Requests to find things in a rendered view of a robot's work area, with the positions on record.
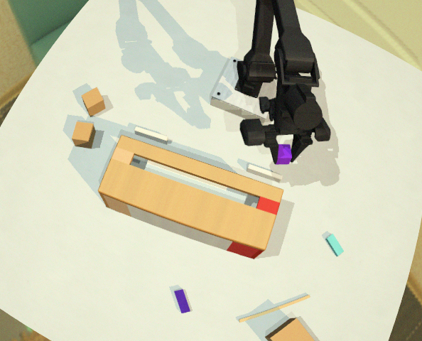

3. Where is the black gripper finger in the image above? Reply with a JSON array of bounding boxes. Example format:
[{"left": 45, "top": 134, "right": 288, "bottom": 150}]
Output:
[
  {"left": 264, "top": 140, "right": 278, "bottom": 164},
  {"left": 291, "top": 134, "right": 313, "bottom": 162}
]

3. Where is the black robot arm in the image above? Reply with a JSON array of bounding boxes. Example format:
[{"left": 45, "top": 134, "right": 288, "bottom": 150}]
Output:
[{"left": 235, "top": 0, "right": 323, "bottom": 130}]

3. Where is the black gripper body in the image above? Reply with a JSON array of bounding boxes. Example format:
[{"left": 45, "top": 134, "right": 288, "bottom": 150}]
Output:
[{"left": 239, "top": 97, "right": 331, "bottom": 146}]

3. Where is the turquoise rectangular bar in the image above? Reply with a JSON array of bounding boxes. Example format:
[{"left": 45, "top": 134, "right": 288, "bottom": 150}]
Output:
[{"left": 326, "top": 234, "right": 343, "bottom": 256}]

